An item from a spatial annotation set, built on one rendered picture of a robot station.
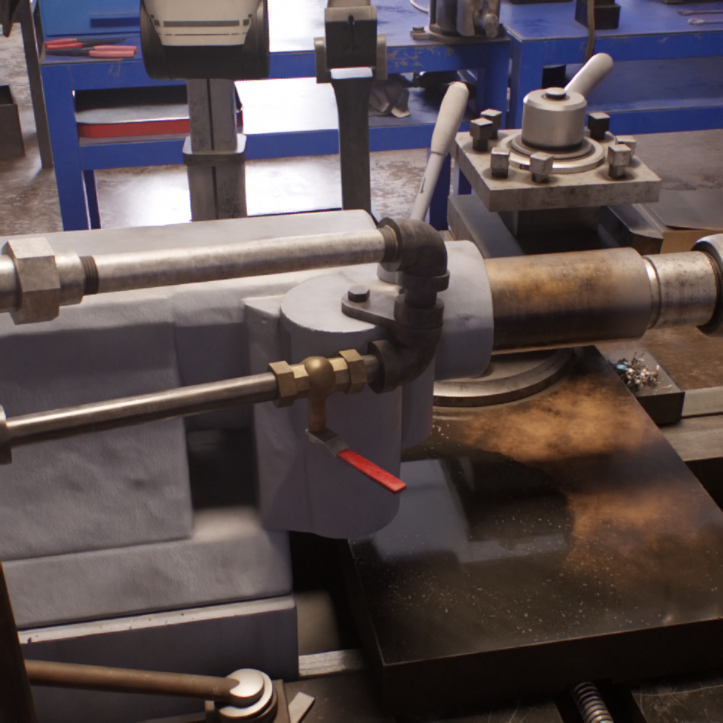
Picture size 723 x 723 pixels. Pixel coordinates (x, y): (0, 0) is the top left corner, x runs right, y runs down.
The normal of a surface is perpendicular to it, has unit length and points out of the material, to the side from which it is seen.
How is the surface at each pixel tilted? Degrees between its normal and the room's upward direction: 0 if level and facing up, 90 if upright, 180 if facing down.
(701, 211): 0
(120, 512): 66
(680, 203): 9
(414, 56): 90
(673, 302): 81
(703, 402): 45
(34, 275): 56
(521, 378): 50
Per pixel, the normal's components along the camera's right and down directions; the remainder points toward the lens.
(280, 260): 0.51, 0.29
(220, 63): 0.04, 0.79
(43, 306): 0.47, 0.60
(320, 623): -0.20, -0.80
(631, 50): 0.19, 0.49
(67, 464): 0.18, 0.17
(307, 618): 0.23, -0.79
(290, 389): 0.39, -0.04
